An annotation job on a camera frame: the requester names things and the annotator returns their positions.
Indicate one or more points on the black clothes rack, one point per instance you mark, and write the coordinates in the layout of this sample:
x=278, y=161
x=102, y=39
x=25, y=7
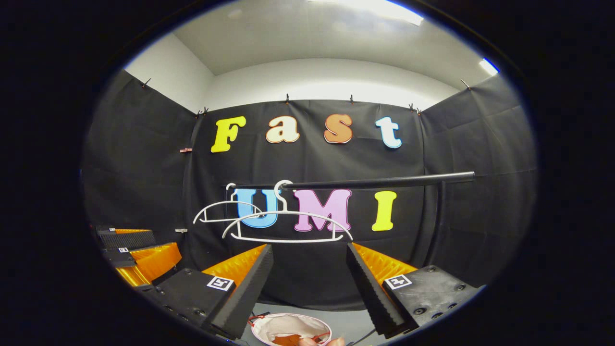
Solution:
x=384, y=181

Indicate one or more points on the white laundry hamper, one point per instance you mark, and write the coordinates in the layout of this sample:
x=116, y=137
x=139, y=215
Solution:
x=288, y=324

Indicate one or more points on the small ceiling light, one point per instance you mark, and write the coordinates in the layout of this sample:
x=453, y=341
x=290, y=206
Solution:
x=489, y=66

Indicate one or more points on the large white clothes hanger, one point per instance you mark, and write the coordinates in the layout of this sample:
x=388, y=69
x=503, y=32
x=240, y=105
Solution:
x=288, y=214

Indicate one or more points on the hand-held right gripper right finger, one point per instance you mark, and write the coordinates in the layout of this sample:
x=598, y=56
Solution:
x=370, y=298

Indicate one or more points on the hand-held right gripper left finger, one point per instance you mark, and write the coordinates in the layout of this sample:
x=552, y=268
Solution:
x=245, y=298

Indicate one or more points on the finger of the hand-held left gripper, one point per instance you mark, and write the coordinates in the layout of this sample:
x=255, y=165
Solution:
x=127, y=239
x=120, y=257

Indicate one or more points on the small white clothes hanger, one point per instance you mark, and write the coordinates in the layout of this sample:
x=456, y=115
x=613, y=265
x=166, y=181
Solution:
x=211, y=207

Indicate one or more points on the black backdrop cloth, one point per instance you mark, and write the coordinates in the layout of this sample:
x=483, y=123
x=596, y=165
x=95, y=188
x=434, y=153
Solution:
x=456, y=192

